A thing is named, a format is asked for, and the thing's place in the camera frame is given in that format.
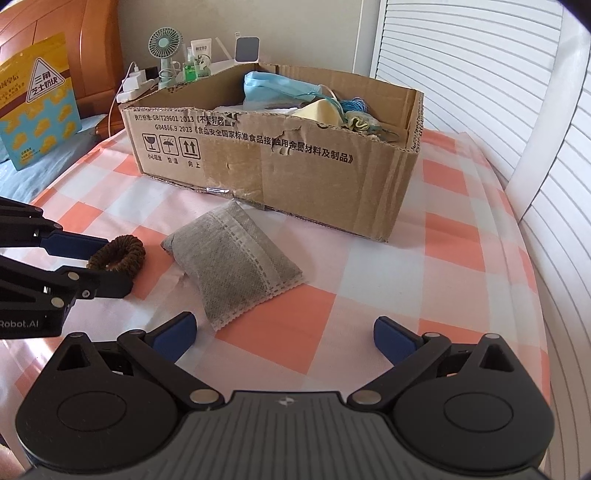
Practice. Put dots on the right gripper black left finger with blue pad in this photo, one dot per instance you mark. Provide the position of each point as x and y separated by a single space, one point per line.
156 352

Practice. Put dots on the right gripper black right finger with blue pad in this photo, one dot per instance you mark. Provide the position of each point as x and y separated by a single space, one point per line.
414 358

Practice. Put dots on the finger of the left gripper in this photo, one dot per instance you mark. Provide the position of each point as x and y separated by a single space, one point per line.
23 225
78 286

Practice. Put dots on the brown knitted scrunchie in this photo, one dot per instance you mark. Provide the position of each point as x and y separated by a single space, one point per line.
124 255

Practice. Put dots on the white cloth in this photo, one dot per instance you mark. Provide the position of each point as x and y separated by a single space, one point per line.
233 108

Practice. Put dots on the blue embroidered sachet pouch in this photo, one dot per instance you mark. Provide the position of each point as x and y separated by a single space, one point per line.
355 117

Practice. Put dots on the yellow cloth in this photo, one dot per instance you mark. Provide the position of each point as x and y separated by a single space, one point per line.
323 111

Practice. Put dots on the blue surgical face mask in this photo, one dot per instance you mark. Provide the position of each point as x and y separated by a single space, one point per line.
264 90

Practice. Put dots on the blue bed sheet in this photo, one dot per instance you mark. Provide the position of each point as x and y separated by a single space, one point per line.
24 185

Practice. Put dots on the red white checkered tablecloth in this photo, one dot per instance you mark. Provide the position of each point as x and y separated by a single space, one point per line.
455 263

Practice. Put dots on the yellow blue snack bag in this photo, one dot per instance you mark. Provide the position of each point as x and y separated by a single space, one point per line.
38 105

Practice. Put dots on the wooden nightstand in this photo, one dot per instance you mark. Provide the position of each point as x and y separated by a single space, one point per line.
112 123

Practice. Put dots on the white power strip with charger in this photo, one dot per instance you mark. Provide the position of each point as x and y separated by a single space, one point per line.
134 85

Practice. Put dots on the wooden bed headboard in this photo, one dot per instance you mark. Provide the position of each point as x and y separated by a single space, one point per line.
92 39

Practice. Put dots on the open cardboard box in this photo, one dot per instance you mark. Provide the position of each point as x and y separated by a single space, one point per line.
325 174

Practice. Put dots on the green spray bottle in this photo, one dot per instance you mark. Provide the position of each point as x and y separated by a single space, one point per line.
189 71

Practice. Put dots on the green desk fan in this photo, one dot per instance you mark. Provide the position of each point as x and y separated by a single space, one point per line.
163 44

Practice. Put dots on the green tube with white card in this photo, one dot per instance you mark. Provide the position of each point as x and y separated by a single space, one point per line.
202 65

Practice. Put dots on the white wifi router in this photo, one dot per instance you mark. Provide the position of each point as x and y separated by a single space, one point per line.
217 66

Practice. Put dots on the white cosmetic tube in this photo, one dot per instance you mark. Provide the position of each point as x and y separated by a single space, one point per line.
201 47

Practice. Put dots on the white louvered closet doors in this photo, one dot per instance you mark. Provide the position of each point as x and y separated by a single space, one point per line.
515 76

